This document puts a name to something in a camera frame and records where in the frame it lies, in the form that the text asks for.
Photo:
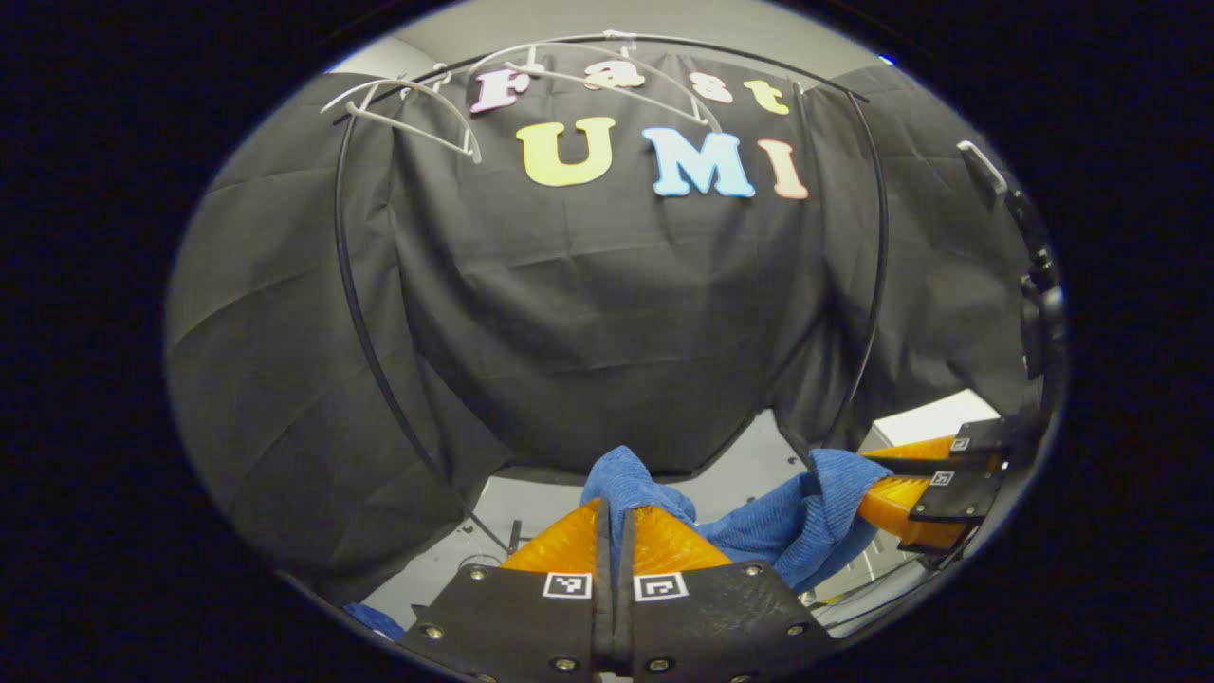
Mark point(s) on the white plastic hanger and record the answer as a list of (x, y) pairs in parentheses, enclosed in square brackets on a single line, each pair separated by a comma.
[(353, 109)]

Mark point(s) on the white cabinet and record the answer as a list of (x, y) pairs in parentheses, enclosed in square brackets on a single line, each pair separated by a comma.
[(934, 417)]

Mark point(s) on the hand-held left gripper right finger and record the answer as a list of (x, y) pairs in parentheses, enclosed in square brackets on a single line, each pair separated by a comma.
[(730, 621)]

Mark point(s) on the white jacket hanger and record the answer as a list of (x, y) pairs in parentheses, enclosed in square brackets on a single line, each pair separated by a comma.
[(531, 69)]

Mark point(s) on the black metal clothes rack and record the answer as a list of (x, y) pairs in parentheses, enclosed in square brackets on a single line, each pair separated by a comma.
[(338, 237)]

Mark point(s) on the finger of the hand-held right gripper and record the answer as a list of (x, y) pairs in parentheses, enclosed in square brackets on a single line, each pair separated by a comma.
[(977, 439), (953, 498)]

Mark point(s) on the black backdrop cloth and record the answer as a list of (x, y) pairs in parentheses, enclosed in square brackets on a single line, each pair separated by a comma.
[(607, 313)]

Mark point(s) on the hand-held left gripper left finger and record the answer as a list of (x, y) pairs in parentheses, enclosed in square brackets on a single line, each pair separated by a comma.
[(512, 621)]

